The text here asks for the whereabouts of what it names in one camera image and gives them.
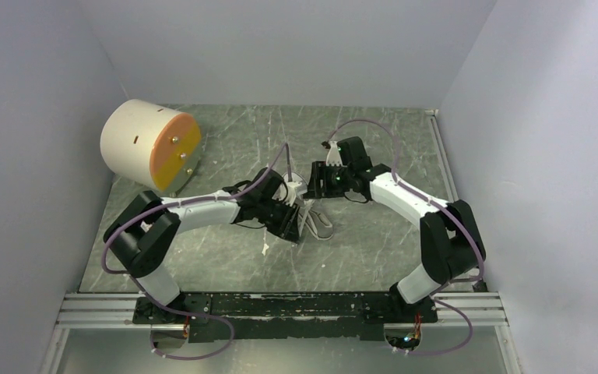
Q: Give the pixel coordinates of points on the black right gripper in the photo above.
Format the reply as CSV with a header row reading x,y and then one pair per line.
x,y
320,172

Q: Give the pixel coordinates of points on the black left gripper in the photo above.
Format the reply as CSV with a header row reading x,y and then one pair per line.
x,y
287,227

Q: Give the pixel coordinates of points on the white shoelace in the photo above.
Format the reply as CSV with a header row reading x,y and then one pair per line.
x,y
306,220

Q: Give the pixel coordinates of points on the grey canvas sneaker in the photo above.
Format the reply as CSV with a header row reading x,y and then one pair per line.
x,y
323,223

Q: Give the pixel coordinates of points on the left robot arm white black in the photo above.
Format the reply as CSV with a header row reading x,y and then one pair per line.
x,y
141,236

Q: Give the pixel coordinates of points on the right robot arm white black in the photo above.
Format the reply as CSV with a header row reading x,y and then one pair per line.
x,y
450,242

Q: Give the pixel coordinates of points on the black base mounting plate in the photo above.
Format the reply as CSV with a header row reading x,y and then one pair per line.
x,y
248,316

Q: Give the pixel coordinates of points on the cream cylinder with orange face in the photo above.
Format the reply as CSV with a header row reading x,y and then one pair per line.
x,y
155,146

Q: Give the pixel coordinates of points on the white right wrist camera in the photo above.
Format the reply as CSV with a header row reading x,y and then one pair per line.
x,y
333,157

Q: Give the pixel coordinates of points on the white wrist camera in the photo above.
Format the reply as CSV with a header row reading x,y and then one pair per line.
x,y
333,157
295,192

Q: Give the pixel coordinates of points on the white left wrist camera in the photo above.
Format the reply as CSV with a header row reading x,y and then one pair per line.
x,y
295,192

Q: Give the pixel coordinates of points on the aluminium frame rail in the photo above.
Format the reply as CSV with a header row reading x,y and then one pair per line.
x,y
114,311

